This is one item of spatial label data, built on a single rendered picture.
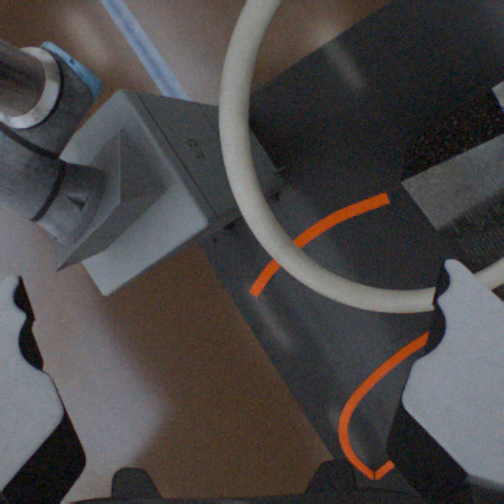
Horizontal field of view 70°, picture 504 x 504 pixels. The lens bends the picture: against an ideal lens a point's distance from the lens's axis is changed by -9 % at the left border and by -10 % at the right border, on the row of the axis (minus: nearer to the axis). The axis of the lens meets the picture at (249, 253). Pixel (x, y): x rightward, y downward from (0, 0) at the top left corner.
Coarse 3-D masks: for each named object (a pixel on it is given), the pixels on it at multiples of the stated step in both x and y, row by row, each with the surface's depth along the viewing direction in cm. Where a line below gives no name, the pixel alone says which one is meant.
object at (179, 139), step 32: (128, 96) 89; (160, 96) 105; (96, 128) 93; (128, 128) 90; (160, 128) 95; (192, 128) 112; (64, 160) 98; (160, 160) 90; (192, 160) 101; (256, 160) 149; (192, 192) 92; (224, 192) 107; (160, 224) 95; (192, 224) 92; (224, 224) 153; (96, 256) 103; (128, 256) 100; (160, 256) 97
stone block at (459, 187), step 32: (480, 96) 76; (416, 128) 123; (448, 128) 84; (480, 128) 75; (416, 160) 94; (448, 160) 83; (480, 160) 77; (416, 192) 96; (448, 192) 88; (480, 192) 81; (448, 224) 94; (480, 224) 86; (480, 256) 91
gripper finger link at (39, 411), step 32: (0, 288) 10; (0, 320) 9; (32, 320) 11; (0, 352) 8; (32, 352) 9; (0, 384) 7; (32, 384) 7; (0, 416) 6; (32, 416) 6; (64, 416) 7; (0, 448) 6; (32, 448) 6; (64, 448) 6; (0, 480) 5; (32, 480) 6; (64, 480) 6
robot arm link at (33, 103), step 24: (0, 48) 49; (24, 48) 62; (48, 48) 64; (0, 72) 50; (24, 72) 55; (48, 72) 61; (72, 72) 65; (0, 96) 53; (24, 96) 57; (48, 96) 62; (72, 96) 67; (96, 96) 73; (24, 120) 63; (48, 120) 65; (72, 120) 71; (48, 144) 70
